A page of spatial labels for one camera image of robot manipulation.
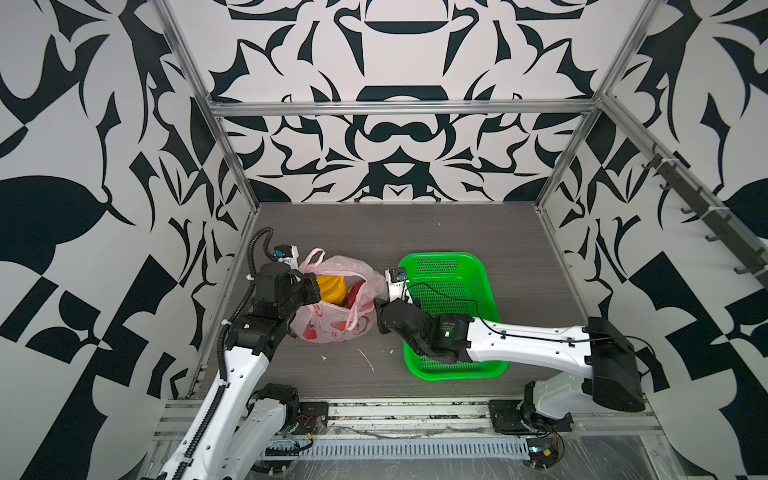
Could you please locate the green plastic basket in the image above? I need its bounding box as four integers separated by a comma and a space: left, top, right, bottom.
399, 252, 508, 381

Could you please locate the pink knotted plastic bag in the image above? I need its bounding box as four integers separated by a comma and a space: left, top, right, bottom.
290, 248, 388, 344

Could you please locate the yellow banana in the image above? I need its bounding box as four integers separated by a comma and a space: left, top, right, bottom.
316, 275, 364, 309

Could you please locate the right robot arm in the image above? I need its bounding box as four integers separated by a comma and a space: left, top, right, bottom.
377, 299, 645, 433

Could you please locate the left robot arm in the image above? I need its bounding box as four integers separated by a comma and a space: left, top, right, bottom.
155, 261, 321, 479

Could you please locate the small electronics board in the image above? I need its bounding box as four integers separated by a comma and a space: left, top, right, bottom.
524, 436, 566, 470

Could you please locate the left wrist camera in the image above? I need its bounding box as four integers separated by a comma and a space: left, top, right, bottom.
272, 244, 299, 270

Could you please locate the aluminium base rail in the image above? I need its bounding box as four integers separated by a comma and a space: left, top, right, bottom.
152, 395, 661, 442

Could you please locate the white slotted cable duct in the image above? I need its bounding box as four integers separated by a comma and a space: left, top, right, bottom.
263, 438, 529, 461

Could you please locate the aluminium frame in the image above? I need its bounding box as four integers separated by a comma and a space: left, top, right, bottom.
158, 1, 767, 431

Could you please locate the black wall hook rail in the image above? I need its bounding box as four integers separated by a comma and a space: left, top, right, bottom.
642, 151, 767, 289

